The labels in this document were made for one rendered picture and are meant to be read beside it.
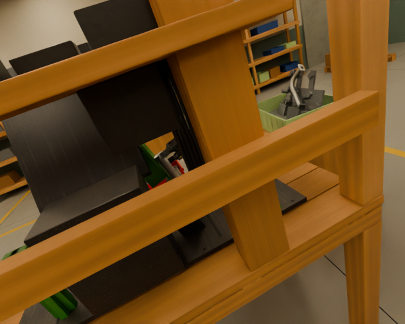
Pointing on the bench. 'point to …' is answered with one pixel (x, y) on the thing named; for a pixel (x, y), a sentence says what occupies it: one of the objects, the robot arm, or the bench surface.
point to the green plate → (159, 173)
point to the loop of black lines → (192, 150)
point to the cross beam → (170, 206)
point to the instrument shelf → (123, 57)
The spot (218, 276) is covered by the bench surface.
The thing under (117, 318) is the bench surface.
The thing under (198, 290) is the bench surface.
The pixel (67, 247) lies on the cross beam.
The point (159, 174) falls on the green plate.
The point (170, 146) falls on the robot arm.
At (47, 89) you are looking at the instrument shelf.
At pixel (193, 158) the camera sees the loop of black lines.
